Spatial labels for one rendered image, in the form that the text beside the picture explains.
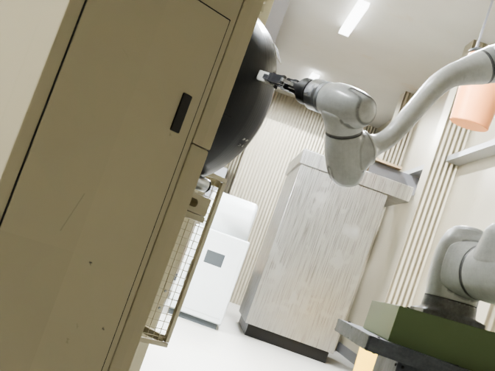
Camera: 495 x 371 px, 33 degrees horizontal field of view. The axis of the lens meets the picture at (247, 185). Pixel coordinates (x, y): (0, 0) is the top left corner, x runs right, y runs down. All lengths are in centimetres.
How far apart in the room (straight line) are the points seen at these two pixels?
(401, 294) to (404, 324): 636
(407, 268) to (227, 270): 184
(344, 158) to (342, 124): 10
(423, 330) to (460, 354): 11
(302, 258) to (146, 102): 729
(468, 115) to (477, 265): 459
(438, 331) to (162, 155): 103
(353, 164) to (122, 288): 91
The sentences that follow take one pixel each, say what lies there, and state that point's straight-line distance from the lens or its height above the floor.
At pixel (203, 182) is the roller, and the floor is 91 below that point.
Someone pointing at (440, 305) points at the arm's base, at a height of 79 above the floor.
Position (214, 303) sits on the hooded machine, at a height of 23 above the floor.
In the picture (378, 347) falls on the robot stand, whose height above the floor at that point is 63.
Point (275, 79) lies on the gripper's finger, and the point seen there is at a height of 123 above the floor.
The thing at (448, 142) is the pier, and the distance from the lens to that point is 882.
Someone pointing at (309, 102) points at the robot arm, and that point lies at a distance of 230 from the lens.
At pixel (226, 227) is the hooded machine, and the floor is 96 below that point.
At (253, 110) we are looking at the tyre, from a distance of 252.
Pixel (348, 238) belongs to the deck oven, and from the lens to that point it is 884.
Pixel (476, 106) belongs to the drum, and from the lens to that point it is 689.
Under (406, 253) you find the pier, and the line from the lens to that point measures 865.
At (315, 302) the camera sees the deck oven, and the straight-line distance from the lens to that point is 880.
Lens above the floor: 72
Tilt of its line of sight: 5 degrees up
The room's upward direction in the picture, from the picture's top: 20 degrees clockwise
